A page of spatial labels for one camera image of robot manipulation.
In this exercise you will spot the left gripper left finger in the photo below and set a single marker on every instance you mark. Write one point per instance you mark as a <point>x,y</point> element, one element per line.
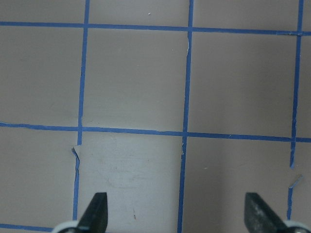
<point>95,217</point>

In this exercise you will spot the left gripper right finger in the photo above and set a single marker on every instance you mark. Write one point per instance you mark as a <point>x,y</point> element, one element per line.
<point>259,217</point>

